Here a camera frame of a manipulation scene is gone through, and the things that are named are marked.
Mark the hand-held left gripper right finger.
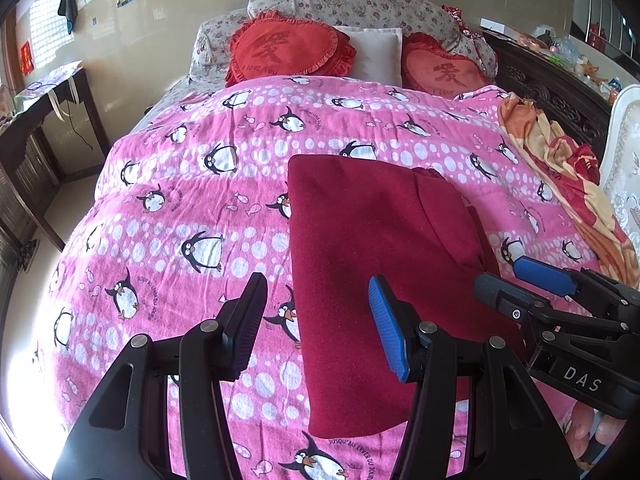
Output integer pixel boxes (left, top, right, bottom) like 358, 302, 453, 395
367, 275, 581, 480

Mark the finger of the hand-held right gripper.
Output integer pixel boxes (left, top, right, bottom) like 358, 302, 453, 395
474, 272, 635, 346
512, 255, 640, 320

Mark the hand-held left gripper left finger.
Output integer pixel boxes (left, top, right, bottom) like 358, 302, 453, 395
52, 272, 268, 480

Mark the maroon garment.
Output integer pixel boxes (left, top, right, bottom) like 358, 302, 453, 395
287, 154, 526, 440

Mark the orange floral blanket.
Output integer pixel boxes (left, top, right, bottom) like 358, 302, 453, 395
497, 91, 633, 286

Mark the white ornate chair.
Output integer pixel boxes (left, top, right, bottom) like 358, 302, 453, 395
597, 85, 640, 286

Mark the pink penguin print blanket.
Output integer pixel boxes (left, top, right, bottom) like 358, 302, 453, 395
30, 75, 608, 480

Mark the dark carved wooden cabinet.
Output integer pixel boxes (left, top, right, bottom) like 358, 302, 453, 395
482, 30, 613, 161

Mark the clear plastic bag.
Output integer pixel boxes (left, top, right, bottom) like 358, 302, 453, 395
550, 35, 583, 63

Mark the red heart-shaped pillow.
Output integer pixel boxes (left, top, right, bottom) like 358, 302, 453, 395
400, 32, 493, 97
225, 10, 358, 88

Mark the white flat box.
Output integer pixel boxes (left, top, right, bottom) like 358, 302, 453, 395
480, 17, 521, 33

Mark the dark slatted wooden panel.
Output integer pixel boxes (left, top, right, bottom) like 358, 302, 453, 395
0, 135, 66, 241

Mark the red patterned cloth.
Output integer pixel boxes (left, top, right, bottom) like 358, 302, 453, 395
442, 4, 473, 36

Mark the dark wooden desk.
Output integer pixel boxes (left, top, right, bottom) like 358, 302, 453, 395
0, 67, 111, 253

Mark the white pillow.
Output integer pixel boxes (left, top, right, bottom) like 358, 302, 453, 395
332, 25, 405, 87

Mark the metal stair railing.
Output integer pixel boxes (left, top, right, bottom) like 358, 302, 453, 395
575, 0, 640, 61

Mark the small floral pillow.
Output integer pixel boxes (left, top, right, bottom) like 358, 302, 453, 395
190, 10, 251, 81

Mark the white paper bag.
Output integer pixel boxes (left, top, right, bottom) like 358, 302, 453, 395
15, 60, 83, 121

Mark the large floral bolster pillow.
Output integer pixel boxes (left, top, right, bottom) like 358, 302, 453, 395
247, 0, 500, 81

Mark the black hanging garment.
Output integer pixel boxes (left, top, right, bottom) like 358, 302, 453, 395
57, 0, 78, 36

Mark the black cable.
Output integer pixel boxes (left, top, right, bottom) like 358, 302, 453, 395
65, 105, 93, 151

